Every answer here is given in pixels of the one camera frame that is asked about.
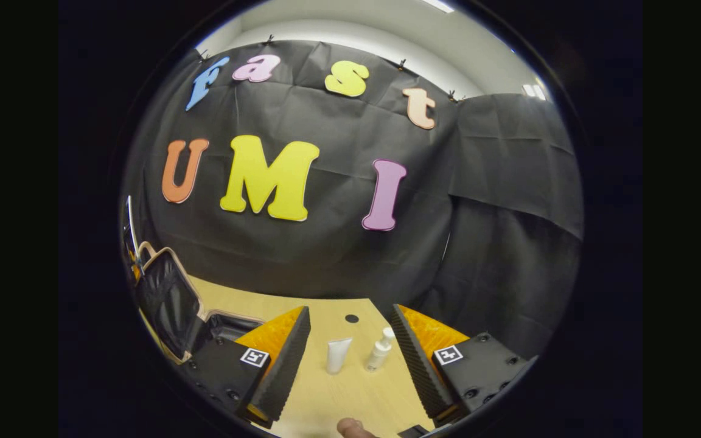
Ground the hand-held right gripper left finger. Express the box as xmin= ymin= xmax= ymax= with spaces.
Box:
xmin=181 ymin=306 xmax=312 ymax=428

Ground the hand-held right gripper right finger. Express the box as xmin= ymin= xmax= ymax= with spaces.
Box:
xmin=391 ymin=304 xmax=537 ymax=425

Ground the white pump bottle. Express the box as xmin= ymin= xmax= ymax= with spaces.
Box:
xmin=364 ymin=327 xmax=396 ymax=372

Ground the white squeeze tube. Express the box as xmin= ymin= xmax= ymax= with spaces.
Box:
xmin=326 ymin=338 xmax=353 ymax=375

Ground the small beige suitcase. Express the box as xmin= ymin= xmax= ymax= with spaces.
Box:
xmin=133 ymin=240 xmax=266 ymax=366

